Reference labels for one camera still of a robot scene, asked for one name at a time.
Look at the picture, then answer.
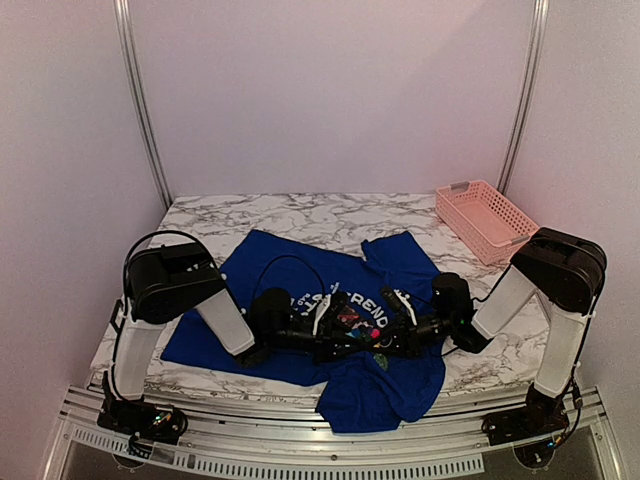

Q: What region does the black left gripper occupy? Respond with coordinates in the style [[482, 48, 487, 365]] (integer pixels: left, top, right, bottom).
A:
[[266, 321, 367, 368]]

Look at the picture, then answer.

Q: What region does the silver round brooch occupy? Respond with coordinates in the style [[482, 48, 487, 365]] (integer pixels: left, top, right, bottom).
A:
[[373, 353, 390, 371]]

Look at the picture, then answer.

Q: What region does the blue printed t-shirt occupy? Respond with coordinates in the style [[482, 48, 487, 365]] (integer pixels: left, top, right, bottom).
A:
[[160, 228, 447, 434]]

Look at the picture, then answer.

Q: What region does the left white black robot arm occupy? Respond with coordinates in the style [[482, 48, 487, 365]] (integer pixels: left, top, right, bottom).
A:
[[104, 242, 353, 434]]

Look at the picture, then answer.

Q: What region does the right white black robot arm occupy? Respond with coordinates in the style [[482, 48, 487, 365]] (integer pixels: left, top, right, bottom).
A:
[[381, 227, 608, 436]]

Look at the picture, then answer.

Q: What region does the pink perforated plastic basket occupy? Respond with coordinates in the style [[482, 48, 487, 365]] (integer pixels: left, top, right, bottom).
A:
[[436, 180, 539, 265]]

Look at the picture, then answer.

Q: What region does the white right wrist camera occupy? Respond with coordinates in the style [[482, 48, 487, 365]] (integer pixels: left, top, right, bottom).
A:
[[380, 286, 418, 326]]

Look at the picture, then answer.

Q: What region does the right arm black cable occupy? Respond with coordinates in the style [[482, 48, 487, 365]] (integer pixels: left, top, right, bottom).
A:
[[437, 294, 501, 359]]

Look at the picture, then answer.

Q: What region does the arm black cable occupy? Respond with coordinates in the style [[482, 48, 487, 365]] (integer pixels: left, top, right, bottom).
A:
[[122, 229, 329, 321], [437, 294, 501, 359]]

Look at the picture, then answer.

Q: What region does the aluminium front rail frame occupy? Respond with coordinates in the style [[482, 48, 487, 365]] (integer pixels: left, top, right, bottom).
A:
[[43, 387, 625, 479]]

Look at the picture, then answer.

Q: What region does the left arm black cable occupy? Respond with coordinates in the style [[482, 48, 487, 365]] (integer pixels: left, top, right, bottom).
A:
[[122, 229, 329, 321]]

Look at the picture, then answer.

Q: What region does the right aluminium corner post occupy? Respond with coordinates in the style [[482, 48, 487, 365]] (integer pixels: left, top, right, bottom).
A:
[[496, 0, 550, 196]]

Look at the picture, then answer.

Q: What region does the aluminium corner post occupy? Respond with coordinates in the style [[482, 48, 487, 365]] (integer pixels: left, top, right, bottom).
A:
[[496, 0, 550, 196], [113, 0, 173, 210]]

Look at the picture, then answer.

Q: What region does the left aluminium corner post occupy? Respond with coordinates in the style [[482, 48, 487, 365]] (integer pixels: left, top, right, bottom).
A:
[[113, 0, 173, 210]]

